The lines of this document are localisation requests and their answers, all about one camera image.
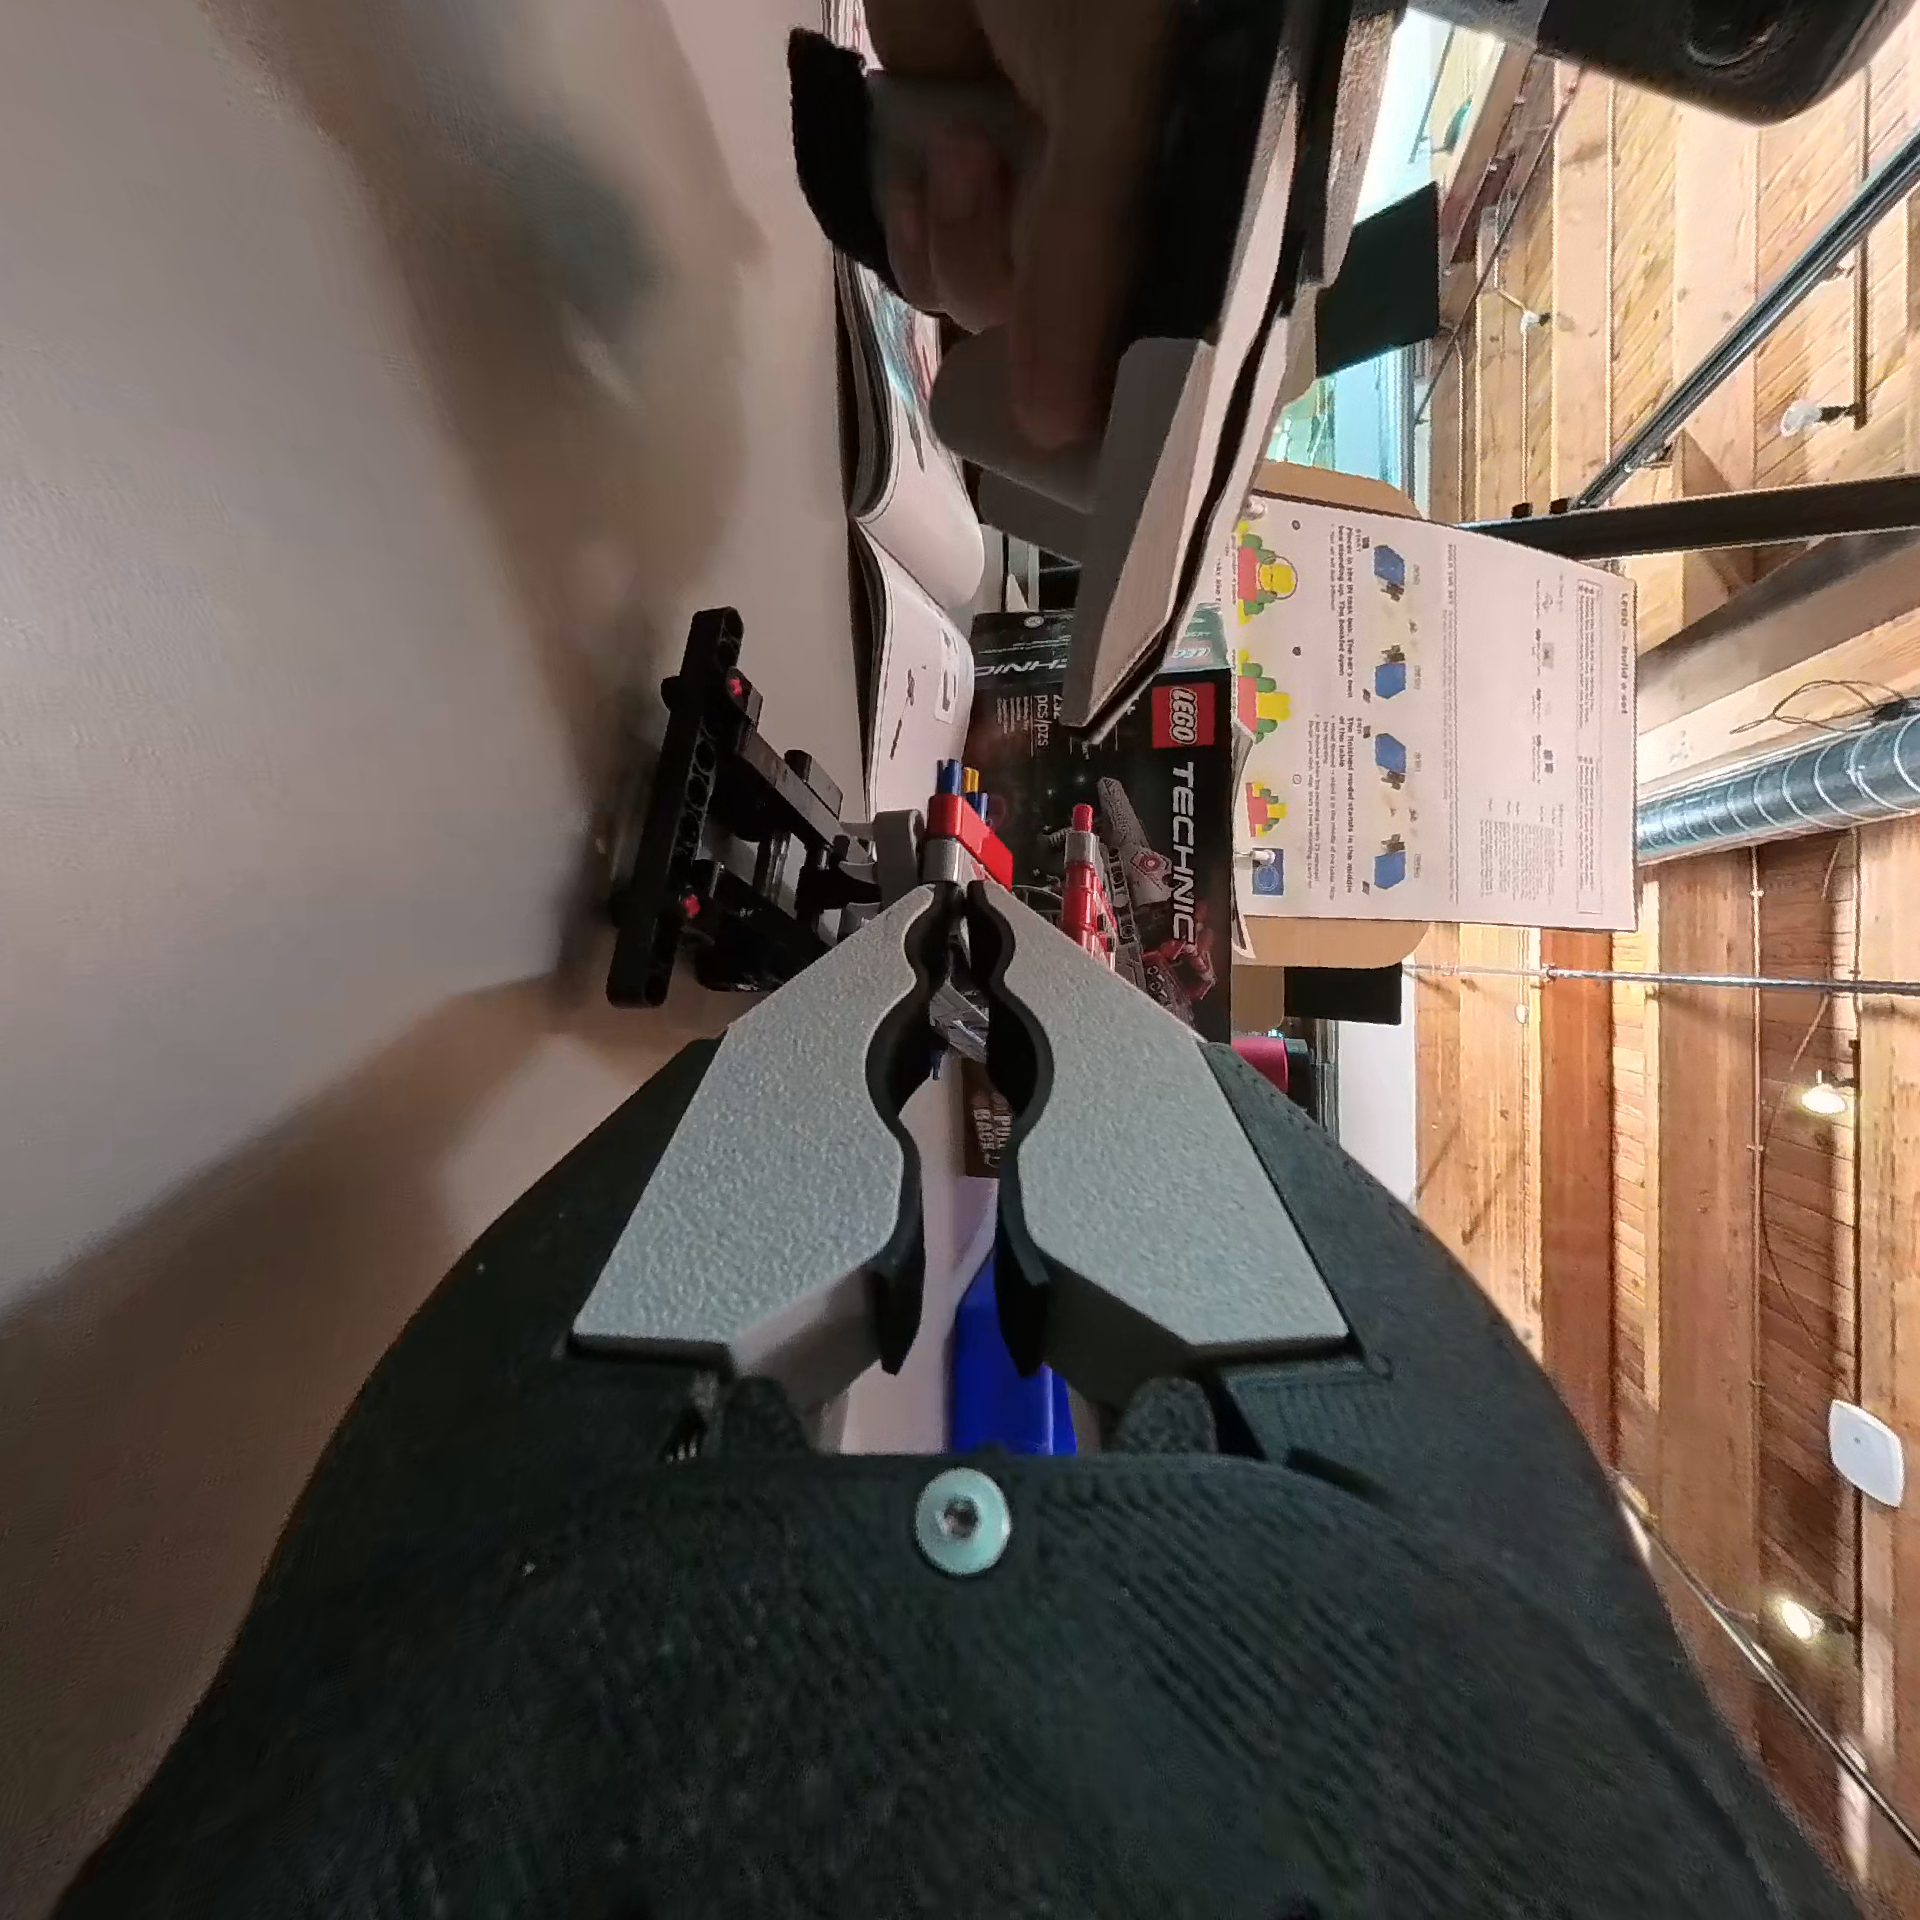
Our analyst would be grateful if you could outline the red beam with blue pins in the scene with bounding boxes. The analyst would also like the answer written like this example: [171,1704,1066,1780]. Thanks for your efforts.
[922,761,1019,890]

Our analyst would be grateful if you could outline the printed instruction poster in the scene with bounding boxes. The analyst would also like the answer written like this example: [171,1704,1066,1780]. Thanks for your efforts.
[1231,496,1641,935]

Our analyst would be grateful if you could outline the brown cardboard panel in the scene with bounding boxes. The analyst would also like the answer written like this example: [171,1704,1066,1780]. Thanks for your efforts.
[1237,462,1426,969]

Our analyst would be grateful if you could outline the black toy set box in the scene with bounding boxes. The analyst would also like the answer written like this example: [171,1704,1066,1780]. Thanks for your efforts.
[959,609,1242,1191]

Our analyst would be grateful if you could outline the white instruction booklet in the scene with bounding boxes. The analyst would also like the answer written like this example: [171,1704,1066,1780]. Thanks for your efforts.
[831,256,991,819]

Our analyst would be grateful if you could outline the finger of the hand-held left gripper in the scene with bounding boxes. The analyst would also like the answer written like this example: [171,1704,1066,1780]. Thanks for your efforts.
[1302,0,1409,291]
[929,292,1321,737]

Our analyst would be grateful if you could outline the grey desk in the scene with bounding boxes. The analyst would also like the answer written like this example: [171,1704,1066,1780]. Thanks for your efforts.
[0,0,975,1878]

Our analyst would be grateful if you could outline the metal ventilation duct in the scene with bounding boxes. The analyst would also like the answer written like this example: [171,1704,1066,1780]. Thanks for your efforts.
[1635,718,1920,864]

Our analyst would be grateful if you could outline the blue plastic bin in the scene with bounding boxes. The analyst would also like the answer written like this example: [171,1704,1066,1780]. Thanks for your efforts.
[948,1241,1078,1457]

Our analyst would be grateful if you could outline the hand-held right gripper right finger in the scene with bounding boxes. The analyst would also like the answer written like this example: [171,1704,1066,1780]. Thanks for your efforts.
[965,882,1353,1414]

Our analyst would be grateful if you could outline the white wireless access point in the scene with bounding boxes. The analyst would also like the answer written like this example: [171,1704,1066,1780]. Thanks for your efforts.
[1827,1399,1911,1503]

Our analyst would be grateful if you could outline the toy brick vehicle model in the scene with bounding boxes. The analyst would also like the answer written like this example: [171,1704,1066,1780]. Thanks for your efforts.
[607,609,1121,1081]

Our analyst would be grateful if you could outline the black monitor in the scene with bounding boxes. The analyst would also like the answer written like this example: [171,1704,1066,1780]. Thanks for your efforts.
[1282,966,1421,1032]

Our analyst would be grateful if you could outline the person's left hand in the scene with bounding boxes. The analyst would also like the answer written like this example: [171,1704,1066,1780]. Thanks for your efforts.
[871,0,1186,452]

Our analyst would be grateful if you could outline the black steel beam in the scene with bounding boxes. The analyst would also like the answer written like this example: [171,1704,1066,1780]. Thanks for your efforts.
[1455,479,1920,564]

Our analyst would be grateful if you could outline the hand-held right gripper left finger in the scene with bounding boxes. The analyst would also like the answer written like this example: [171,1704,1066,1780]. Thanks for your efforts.
[570,886,969,1403]

